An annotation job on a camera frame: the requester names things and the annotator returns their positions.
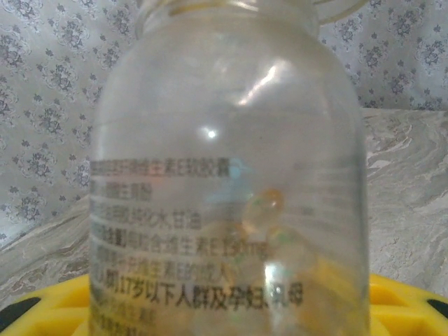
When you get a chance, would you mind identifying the yellow gel capsule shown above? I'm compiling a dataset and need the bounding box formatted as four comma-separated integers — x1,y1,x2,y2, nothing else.
243,188,285,232

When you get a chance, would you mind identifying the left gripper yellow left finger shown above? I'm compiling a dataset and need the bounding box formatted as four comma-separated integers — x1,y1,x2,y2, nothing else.
0,272,92,336

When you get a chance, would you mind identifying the clear glass pill bottle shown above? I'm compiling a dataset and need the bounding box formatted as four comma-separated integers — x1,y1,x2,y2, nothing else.
86,0,372,336

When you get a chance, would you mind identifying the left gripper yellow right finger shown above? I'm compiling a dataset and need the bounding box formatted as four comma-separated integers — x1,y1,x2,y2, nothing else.
365,273,448,336

